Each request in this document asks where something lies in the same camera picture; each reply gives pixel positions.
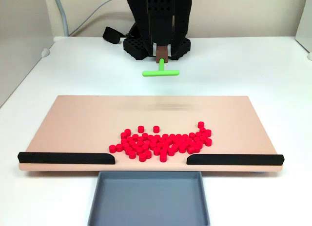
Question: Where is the green T-shaped pusher tool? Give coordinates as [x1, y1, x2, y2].
[142, 46, 180, 77]

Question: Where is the heap of red granules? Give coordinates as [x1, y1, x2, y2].
[120, 128, 207, 157]

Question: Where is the white side panel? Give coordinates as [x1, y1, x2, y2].
[295, 0, 312, 53]

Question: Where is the pink flat board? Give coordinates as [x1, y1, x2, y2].
[19, 95, 283, 173]

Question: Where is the grey side panel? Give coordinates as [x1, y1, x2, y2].
[0, 0, 55, 107]

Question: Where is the grey shallow tray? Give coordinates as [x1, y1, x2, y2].
[87, 171, 211, 226]

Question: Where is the black strap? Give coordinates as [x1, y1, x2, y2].
[102, 26, 126, 44]

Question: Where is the thin white cable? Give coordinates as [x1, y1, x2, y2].
[69, 0, 125, 37]

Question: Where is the thick white cable conduit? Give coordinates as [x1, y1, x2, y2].
[52, 0, 70, 37]

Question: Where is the black board edge rail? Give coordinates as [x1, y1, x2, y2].
[186, 153, 285, 166]
[17, 151, 116, 165]

